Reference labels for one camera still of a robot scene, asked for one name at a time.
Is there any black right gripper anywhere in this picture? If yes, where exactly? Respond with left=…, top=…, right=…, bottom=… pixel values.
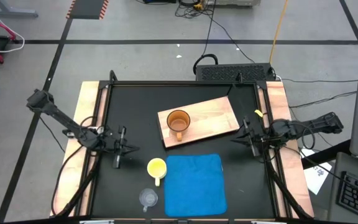
left=230, top=116, right=273, bottom=157

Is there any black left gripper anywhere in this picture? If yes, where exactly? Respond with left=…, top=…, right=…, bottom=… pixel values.
left=104, top=126, right=141, bottom=169

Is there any pale yellow mug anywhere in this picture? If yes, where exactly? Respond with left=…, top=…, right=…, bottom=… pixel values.
left=146, top=157, right=168, bottom=188

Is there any black wire rack shelf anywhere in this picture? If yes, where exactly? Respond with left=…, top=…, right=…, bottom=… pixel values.
left=157, top=83, right=241, bottom=149

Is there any orange ceramic mug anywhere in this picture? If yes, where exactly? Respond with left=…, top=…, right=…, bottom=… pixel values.
left=166, top=109, right=192, bottom=142

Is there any wooden side panel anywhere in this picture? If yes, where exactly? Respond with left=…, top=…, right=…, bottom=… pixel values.
left=257, top=81, right=316, bottom=218
left=50, top=81, right=109, bottom=218

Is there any black computer tower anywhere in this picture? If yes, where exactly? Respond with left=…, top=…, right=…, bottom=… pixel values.
left=195, top=62, right=277, bottom=83

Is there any blue cloth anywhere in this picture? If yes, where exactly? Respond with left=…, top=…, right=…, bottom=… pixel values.
left=163, top=153, right=229, bottom=218

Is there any white paper sheet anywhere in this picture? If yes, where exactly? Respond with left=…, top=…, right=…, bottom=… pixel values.
left=300, top=147, right=334, bottom=196

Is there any black desk leg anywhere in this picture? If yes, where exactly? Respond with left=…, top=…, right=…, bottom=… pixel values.
left=301, top=139, right=352, bottom=170

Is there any grey device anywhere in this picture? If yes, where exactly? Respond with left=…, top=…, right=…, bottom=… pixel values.
left=204, top=0, right=262, bottom=7

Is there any black mat with hazard stripes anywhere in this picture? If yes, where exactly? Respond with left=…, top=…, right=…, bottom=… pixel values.
left=65, top=0, right=109, bottom=21

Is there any grey metal desk foot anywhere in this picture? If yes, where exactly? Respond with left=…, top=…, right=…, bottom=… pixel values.
left=0, top=0, right=39, bottom=18

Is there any black table frame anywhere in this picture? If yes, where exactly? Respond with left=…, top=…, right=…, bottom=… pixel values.
left=54, top=70, right=313, bottom=224

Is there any thick black cable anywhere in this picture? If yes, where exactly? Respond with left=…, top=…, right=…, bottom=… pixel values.
left=192, top=53, right=219, bottom=75

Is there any yellow cable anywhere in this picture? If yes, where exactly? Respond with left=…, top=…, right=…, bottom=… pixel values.
left=268, top=0, right=290, bottom=65

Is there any tangle of black cables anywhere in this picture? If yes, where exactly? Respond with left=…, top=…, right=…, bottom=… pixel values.
left=174, top=0, right=217, bottom=19

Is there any white cable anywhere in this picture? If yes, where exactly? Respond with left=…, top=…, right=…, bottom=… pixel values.
left=0, top=0, right=26, bottom=54

